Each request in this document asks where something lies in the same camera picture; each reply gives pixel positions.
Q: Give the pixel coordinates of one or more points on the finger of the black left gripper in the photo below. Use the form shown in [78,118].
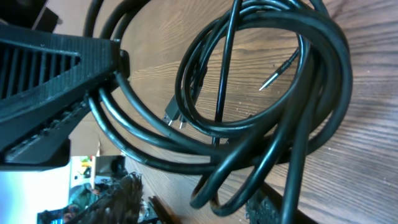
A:
[46,76]
[36,124]

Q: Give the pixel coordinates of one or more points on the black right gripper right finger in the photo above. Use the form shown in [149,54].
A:
[267,206]

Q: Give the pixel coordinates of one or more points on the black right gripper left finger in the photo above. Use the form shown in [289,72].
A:
[120,204]

